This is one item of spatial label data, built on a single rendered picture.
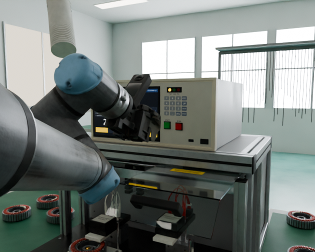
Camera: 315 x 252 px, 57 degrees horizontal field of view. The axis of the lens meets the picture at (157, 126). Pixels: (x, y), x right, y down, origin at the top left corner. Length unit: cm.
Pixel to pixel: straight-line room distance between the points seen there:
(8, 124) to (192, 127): 67
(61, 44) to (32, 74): 461
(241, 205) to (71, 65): 54
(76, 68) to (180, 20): 739
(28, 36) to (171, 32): 345
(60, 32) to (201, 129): 141
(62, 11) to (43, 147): 191
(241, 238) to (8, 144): 70
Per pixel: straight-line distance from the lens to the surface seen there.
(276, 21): 727
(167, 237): 86
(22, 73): 646
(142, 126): 67
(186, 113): 84
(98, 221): 100
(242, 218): 82
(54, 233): 124
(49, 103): 56
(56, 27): 209
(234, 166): 79
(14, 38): 645
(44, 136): 29
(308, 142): 713
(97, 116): 101
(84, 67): 52
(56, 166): 32
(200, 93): 83
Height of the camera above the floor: 127
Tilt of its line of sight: 6 degrees down
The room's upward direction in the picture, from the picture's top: straight up
